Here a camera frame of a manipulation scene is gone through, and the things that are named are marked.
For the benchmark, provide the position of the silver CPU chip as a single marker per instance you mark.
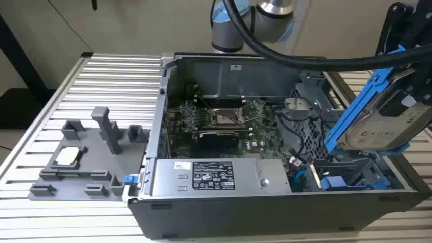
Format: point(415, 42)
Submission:
point(68, 155)

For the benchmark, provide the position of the green motherboard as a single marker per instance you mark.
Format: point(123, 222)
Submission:
point(267, 136)

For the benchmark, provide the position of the black graphics card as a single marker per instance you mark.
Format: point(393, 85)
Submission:
point(216, 148)

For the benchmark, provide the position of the dark grey PC case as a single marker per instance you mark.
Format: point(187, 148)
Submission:
point(236, 217)

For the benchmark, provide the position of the grey parts rack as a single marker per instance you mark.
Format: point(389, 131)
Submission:
point(97, 164)

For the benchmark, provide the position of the CPU socket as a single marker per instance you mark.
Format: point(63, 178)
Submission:
point(225, 117)

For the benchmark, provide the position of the silver power supply unit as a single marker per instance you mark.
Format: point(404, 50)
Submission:
point(168, 177)

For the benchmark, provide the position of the blue case release latch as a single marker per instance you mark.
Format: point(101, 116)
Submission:
point(131, 180)

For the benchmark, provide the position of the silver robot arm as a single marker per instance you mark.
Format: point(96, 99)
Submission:
point(229, 27)

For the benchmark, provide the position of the blue plastic drive carrier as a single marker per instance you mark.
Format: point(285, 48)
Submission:
point(333, 183)

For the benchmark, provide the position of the hard disk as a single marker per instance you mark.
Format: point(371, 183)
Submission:
point(381, 126)

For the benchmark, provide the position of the grey metal disk bay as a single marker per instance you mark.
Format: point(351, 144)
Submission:
point(357, 172)

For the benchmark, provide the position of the perforated metal drive bracket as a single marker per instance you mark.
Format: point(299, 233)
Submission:
point(311, 136)

